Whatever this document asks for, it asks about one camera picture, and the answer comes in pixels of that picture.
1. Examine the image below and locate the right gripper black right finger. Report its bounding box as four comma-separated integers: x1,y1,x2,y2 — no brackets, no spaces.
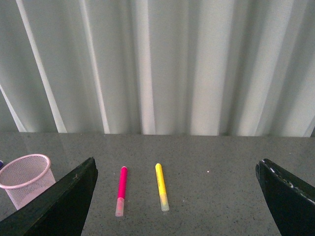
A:
255,159,315,236

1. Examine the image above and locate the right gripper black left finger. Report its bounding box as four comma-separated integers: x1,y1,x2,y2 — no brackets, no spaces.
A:
0,157,98,236

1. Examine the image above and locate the pink highlighter pen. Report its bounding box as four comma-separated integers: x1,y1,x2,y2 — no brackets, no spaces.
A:
115,166,128,217

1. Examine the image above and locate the pink mesh cup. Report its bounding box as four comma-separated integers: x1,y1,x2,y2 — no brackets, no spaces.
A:
0,154,56,210

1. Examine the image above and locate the yellow highlighter pen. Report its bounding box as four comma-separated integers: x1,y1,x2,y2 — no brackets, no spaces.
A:
155,163,169,212

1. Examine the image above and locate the white pleated curtain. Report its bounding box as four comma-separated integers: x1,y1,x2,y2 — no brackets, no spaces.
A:
0,0,315,137

